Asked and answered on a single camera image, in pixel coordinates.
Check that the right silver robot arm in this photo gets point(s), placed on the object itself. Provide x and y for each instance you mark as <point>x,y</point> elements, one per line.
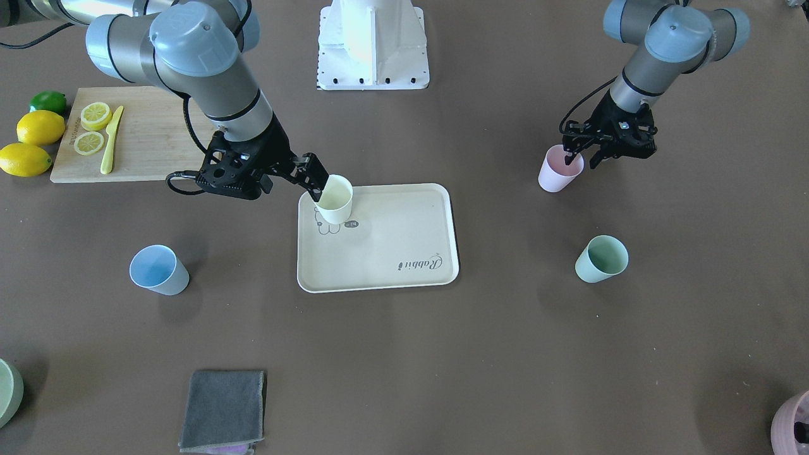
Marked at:
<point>192,49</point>

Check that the green lime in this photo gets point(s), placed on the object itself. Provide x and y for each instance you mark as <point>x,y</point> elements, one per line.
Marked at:
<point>49,100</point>

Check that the pink plastic cup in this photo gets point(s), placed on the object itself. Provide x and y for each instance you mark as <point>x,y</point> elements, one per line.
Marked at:
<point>555,174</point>

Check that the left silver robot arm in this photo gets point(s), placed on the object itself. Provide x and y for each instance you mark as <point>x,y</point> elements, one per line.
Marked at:
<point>671,39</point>

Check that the green plastic cup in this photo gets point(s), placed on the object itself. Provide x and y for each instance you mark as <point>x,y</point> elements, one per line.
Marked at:
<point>605,256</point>

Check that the yellow plastic knife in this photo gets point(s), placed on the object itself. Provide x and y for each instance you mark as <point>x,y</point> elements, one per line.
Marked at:
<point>111,129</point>

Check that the wooden cutting board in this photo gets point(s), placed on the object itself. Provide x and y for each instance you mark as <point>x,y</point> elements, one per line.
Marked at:
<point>153,140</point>

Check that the whole lemon near lime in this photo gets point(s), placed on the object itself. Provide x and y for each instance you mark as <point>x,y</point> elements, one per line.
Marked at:
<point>40,128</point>

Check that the pink bowl with ice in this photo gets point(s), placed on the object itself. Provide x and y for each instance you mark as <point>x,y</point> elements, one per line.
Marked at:
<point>789,429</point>

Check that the green plastic bowl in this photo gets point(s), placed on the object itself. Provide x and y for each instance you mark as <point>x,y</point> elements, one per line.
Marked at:
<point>12,389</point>

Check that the blue plastic cup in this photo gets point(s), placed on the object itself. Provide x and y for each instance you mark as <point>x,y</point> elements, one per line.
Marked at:
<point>157,268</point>

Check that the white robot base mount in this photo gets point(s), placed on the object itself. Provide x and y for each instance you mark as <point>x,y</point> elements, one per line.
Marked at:
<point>372,45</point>

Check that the lemon half slice lower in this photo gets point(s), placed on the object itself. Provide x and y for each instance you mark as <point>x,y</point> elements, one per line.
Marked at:
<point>89,143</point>

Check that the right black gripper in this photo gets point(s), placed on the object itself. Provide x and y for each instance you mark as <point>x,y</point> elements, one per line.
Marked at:
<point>276,146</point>

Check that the lemon half slice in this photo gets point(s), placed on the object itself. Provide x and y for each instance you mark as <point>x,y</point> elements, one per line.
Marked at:
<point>89,143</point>
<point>95,116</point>

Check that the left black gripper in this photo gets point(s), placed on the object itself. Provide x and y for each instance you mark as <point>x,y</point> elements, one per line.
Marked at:
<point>645,131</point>

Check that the grey folded cloth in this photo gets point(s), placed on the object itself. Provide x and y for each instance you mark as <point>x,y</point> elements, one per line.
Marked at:
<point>224,412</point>

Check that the whole lemon outer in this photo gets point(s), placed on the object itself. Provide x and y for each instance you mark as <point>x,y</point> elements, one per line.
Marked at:
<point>24,160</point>

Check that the lemon half slice upper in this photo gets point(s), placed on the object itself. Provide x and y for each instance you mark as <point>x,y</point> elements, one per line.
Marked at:
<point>95,116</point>

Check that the cream plastic cup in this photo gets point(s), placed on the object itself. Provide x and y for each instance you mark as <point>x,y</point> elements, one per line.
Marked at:
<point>335,202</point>

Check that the cream rabbit tray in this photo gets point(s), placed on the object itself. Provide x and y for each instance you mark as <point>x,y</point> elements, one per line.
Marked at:
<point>397,236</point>

